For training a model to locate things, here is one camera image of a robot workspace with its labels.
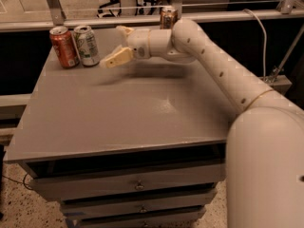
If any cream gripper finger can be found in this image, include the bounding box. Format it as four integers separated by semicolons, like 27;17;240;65
116;26;134;39
100;46;134;68

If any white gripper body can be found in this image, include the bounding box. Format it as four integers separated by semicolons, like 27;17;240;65
127;28;151;59

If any white green 7up can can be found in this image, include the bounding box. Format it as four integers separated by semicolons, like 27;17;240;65
74;25;100;67

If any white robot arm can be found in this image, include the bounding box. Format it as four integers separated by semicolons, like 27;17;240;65
102;19;304;228

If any brown gold soda can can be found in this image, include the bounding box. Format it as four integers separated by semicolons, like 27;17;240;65
160;6;178;29

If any red coke can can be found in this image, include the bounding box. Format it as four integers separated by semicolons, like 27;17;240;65
49;26;79;68

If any grey drawer cabinet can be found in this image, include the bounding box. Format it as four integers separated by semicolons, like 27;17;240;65
3;24;256;228

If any top drawer with knob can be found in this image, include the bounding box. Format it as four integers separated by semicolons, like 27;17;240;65
30;161;225;200

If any drawer with knob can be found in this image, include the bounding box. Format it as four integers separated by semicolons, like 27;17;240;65
30;161;225;200
61;186;217;219

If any middle drawer with knob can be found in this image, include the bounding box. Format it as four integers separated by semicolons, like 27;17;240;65
61;186;217;219

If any bottom drawer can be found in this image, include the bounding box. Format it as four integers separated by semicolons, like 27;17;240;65
66;206;206;228

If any metal frame rail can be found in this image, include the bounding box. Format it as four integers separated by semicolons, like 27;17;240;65
0;9;304;32

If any white cable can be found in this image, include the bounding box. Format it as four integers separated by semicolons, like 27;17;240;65
242;9;269;81

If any black floor cable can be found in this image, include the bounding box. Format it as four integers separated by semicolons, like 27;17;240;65
1;173;34;192

